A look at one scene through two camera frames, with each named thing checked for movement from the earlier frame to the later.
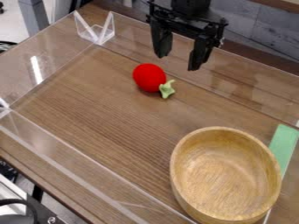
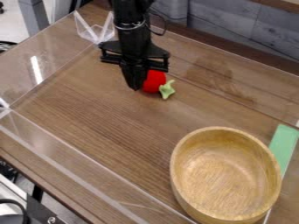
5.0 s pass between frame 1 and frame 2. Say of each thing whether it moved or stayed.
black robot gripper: moved
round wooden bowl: stayed
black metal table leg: stayed
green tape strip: stayed
